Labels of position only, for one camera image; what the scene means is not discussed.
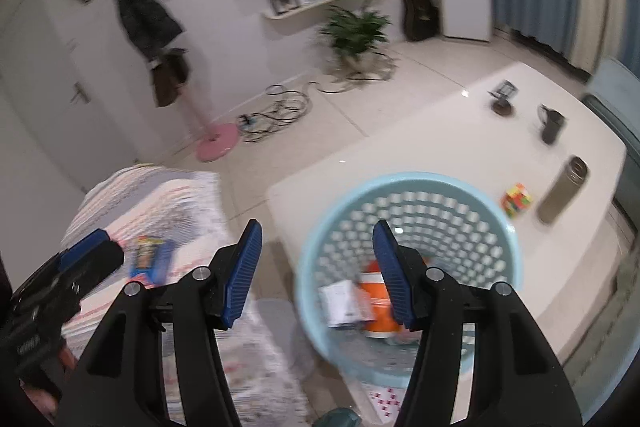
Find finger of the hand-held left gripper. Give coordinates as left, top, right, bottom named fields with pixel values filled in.
left=56, top=229, right=126, bottom=294

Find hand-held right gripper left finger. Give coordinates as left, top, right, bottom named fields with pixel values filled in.
left=55, top=219, right=264, bottom=427

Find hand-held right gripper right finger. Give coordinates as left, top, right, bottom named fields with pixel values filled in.
left=372, top=219, right=585, bottom=427

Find orange white paper cup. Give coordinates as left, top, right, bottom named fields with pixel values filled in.
left=359, top=257, right=427, bottom=342

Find white printed box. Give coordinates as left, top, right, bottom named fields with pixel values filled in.
left=319, top=279, right=374, bottom=329

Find blue red snack packet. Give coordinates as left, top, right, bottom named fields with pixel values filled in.
left=128, top=234, right=176, bottom=286

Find light blue plastic basket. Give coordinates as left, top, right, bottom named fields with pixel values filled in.
left=294, top=171, right=524, bottom=384

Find striped blanket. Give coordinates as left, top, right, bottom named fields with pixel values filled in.
left=59, top=164, right=312, bottom=427

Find wooden coat rack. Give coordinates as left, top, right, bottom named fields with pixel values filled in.
left=95, top=0, right=241, bottom=162

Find polka dot paper bag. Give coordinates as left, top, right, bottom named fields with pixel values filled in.
left=364, top=383, right=407, bottom=424

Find white door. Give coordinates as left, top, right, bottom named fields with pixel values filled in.
left=0, top=0, right=137, bottom=194

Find colourful puzzle cube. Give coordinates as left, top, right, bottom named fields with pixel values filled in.
left=501, top=182, right=534, bottom=219

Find teal plastic lid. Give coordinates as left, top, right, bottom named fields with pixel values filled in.
left=317, top=406, right=364, bottom=427

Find grey thermos bottle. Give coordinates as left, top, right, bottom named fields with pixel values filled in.
left=536, top=155, right=591, bottom=225

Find brown bag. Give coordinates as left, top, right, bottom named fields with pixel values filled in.
left=150, top=47, right=192, bottom=108

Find black phone stand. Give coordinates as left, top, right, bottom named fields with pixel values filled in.
left=488, top=78, right=519, bottom=116

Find black mug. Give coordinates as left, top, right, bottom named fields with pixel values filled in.
left=536, top=103, right=569, bottom=145

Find green potted plant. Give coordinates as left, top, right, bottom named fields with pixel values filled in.
left=314, top=3, right=394, bottom=74

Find black jacket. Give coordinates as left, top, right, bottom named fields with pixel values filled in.
left=106, top=0, right=184, bottom=56

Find black guitar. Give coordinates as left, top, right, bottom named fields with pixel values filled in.
left=401, top=0, right=442, bottom=42

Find light blue chair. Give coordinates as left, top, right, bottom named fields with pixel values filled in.
left=582, top=56, right=640, bottom=218

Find low curved white shelf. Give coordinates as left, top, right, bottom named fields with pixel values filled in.
left=260, top=0, right=392, bottom=21

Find metal door handle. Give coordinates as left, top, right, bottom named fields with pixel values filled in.
left=69, top=82, right=92, bottom=106

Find tangled floor cables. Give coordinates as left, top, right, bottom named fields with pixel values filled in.
left=236, top=81, right=314, bottom=144

